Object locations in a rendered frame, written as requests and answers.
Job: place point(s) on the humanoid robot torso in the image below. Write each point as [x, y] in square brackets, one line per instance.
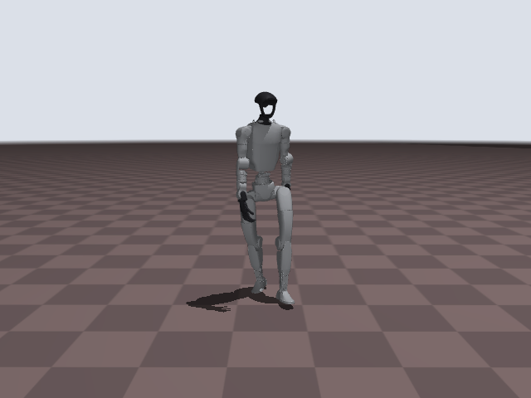
[263, 152]

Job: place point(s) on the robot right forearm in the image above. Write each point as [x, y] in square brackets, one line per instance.
[240, 180]

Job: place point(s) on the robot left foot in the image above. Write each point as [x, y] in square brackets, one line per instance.
[284, 297]

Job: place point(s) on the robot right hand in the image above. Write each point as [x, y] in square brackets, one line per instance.
[244, 208]

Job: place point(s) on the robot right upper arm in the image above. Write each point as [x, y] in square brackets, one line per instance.
[242, 135]

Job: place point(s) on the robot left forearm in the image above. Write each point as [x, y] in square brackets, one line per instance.
[286, 175]

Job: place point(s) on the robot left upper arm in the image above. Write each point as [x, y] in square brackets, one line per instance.
[285, 157]

